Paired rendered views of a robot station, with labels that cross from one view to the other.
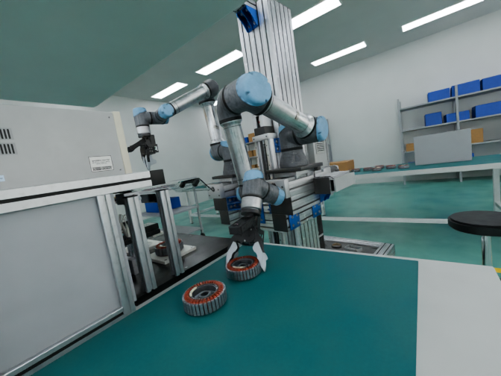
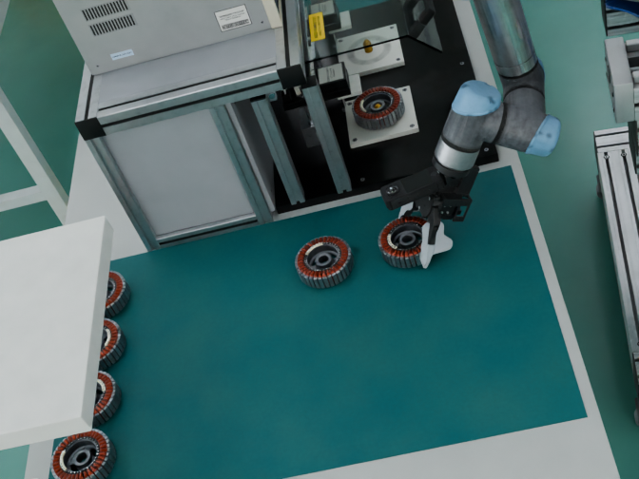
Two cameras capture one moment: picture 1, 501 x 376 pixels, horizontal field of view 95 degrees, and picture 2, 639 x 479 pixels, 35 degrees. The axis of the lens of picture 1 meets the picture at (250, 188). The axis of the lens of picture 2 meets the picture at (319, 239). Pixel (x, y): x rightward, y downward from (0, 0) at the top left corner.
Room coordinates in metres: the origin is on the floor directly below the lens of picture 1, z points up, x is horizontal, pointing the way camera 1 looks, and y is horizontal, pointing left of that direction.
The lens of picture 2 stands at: (-0.03, -1.06, 2.17)
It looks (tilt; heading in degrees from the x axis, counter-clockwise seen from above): 44 degrees down; 64
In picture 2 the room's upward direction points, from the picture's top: 21 degrees counter-clockwise
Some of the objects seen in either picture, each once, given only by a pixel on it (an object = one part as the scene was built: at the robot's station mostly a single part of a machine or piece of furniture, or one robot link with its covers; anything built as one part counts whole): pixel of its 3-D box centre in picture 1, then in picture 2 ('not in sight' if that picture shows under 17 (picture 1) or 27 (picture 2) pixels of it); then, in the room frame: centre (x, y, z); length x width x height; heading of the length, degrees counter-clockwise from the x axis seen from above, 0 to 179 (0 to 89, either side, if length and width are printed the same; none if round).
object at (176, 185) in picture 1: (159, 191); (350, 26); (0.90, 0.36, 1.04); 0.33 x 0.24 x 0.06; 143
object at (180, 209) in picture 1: (168, 212); not in sight; (3.64, 1.37, 0.51); 1.01 x 0.60 x 1.01; 53
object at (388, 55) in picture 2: (141, 247); (369, 52); (1.07, 0.56, 0.78); 0.15 x 0.15 x 0.01; 53
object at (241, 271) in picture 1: (243, 267); (408, 241); (0.70, 0.06, 0.77); 0.11 x 0.11 x 0.04
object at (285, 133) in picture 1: (291, 135); not in sight; (1.24, -0.26, 1.20); 0.13 x 0.12 x 0.14; 41
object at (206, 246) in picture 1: (152, 254); (370, 90); (0.99, 0.47, 0.76); 0.64 x 0.47 x 0.02; 53
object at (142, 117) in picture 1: (141, 118); not in sight; (1.40, 0.57, 1.45); 0.09 x 0.08 x 0.11; 127
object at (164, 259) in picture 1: (170, 252); (380, 116); (0.92, 0.37, 0.78); 0.15 x 0.15 x 0.01; 53
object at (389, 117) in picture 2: (169, 247); (377, 107); (0.92, 0.37, 0.80); 0.11 x 0.11 x 0.04
